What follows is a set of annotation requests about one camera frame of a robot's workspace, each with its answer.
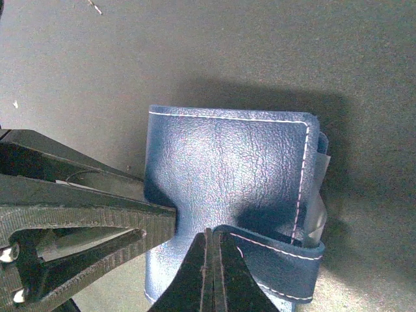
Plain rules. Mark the blue leather card holder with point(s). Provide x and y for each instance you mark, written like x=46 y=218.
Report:
x=254 y=174

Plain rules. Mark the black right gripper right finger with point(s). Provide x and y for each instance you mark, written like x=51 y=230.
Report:
x=234 y=288

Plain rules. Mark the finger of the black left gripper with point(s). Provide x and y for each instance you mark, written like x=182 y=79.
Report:
x=29 y=154
x=57 y=239

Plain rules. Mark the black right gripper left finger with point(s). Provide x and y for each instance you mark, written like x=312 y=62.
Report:
x=192 y=286

